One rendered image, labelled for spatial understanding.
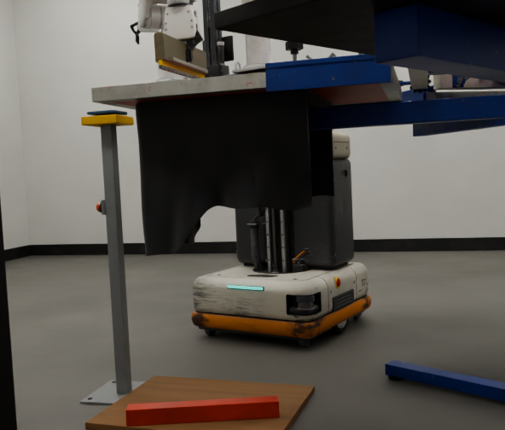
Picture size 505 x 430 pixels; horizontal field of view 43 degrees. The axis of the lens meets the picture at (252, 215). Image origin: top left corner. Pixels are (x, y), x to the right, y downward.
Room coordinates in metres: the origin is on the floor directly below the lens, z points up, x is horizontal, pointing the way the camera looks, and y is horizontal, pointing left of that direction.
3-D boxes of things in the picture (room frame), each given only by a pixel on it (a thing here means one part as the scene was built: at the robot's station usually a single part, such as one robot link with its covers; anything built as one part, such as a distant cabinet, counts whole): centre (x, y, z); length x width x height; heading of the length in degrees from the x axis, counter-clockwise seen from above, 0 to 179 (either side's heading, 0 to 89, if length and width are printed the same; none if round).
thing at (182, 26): (1.97, 0.19, 1.21); 0.10 x 0.08 x 0.11; 75
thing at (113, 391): (2.17, 0.47, 0.48); 0.22 x 0.22 x 0.96; 75
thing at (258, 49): (2.49, -0.06, 1.21); 0.16 x 0.13 x 0.15; 147
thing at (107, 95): (1.90, -0.04, 0.97); 0.79 x 0.58 x 0.04; 75
